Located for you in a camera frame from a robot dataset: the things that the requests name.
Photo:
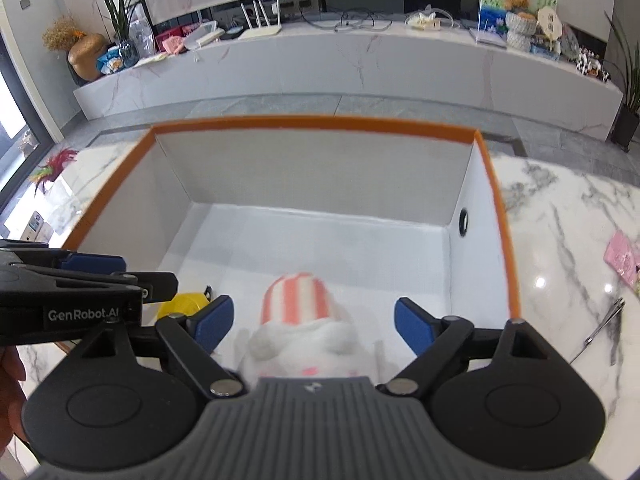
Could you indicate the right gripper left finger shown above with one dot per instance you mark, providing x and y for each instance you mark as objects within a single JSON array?
[{"x": 188, "y": 343}]

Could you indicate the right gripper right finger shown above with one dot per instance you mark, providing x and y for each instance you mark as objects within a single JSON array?
[{"x": 437, "y": 344}]

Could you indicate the yellow tape measure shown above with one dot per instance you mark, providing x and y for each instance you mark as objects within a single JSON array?
[{"x": 186, "y": 303}]

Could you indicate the striped white plush toy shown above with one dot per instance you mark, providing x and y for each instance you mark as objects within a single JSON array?
[{"x": 303, "y": 334}]

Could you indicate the person left hand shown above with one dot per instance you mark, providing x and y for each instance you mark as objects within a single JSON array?
[{"x": 12, "y": 398}]

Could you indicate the white small box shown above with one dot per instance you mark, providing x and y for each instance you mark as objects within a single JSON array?
[{"x": 37, "y": 229}]

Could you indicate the red feather toy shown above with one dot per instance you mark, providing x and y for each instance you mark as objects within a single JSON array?
[{"x": 52, "y": 168}]

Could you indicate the large orange storage box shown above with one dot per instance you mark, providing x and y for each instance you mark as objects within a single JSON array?
[{"x": 378, "y": 209}]

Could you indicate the brown gourd vase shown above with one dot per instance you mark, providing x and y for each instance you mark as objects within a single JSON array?
[{"x": 84, "y": 55}]

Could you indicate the potted plant right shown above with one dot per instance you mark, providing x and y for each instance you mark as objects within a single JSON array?
[{"x": 627, "y": 120}]

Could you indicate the glass vase plant left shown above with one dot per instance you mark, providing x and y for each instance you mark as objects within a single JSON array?
[{"x": 121, "y": 12}]

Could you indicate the white wifi router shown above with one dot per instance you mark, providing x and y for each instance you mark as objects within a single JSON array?
[{"x": 259, "y": 23}]

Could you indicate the white power strip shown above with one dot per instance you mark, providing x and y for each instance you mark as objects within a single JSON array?
[{"x": 424, "y": 21}]

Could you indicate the teddy bear in pots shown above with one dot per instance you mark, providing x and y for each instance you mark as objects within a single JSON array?
[{"x": 520, "y": 25}]

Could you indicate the green painted picture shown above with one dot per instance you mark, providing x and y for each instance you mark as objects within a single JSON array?
[{"x": 492, "y": 15}]

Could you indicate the pink keychain card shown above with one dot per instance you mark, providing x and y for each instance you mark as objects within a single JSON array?
[{"x": 622, "y": 255}]

